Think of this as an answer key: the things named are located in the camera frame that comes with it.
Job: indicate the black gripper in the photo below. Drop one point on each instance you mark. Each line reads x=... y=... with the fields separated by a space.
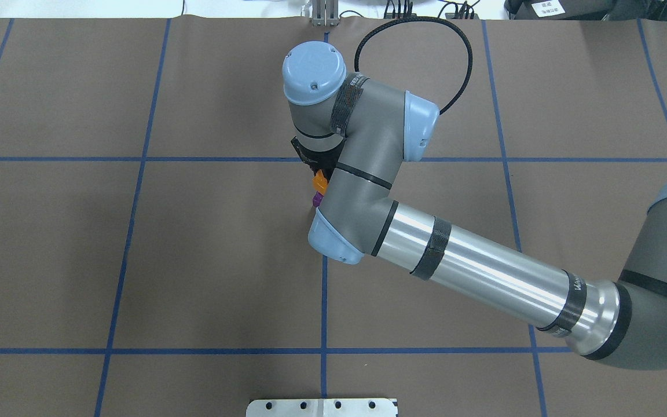
x=323 y=160

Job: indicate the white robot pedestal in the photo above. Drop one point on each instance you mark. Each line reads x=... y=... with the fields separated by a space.
x=323 y=407

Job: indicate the purple trapezoid block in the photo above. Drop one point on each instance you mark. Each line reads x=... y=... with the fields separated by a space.
x=317 y=199

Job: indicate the aluminium frame post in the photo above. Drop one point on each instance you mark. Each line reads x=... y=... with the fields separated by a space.
x=323 y=13

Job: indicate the orange trapezoid block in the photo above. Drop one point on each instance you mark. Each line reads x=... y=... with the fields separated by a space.
x=320 y=182

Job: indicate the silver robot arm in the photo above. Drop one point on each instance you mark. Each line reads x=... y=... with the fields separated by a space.
x=360 y=131

